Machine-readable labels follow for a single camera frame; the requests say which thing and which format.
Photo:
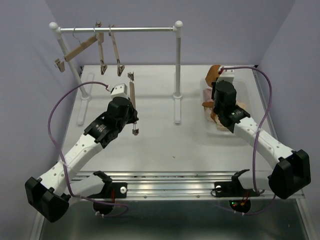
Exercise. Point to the beige hanger with brown underwear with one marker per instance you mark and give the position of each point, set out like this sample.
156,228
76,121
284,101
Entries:
130,75

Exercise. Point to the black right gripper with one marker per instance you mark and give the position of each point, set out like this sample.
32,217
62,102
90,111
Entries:
215,85

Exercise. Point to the white clothes rack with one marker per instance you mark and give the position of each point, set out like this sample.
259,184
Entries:
176,28

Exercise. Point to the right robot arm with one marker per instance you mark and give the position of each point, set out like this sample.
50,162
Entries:
290,169

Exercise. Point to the brown underwear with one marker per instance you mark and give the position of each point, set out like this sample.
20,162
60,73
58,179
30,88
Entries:
212,77

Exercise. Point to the beige hanger with pink underwear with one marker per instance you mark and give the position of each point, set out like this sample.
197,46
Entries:
120,67

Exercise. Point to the beige clip hanger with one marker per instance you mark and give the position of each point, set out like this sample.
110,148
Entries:
100,40
69,55

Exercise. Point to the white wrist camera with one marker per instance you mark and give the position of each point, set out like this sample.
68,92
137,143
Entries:
226,73
119,90

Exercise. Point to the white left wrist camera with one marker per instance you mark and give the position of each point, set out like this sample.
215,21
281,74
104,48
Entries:
119,90

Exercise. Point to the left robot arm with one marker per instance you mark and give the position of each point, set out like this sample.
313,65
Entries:
51,194

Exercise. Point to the empty beige clip hanger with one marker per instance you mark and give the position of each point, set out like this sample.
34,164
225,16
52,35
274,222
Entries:
69,55

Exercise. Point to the cream beige underwear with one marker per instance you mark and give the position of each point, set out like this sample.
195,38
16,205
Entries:
211,117

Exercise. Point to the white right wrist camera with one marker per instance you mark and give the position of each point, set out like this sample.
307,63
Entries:
226,73

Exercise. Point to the aluminium mounting rail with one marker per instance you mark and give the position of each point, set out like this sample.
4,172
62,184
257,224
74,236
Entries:
183,186

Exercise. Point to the clear plastic basket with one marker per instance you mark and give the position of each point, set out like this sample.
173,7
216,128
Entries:
229,120

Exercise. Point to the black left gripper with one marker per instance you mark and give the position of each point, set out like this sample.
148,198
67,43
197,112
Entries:
133,117

